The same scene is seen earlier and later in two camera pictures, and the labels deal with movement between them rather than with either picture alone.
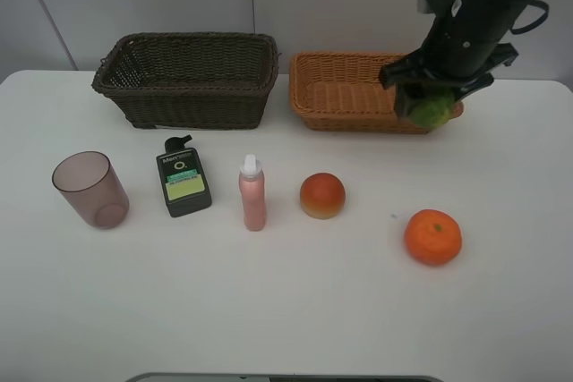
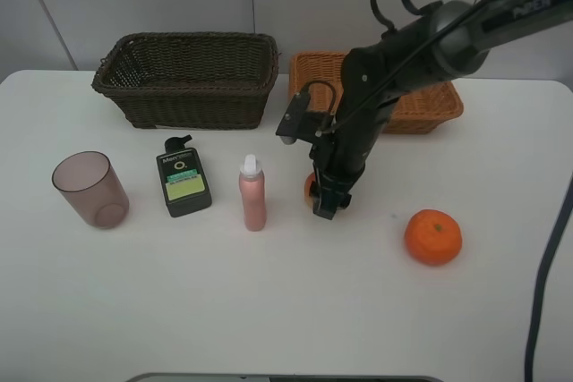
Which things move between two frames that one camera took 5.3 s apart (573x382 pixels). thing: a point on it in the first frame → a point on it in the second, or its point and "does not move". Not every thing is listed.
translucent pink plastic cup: x=90 y=182 does not move
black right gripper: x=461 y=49 → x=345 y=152
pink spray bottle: x=252 y=182 does not move
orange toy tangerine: x=432 y=237 does not move
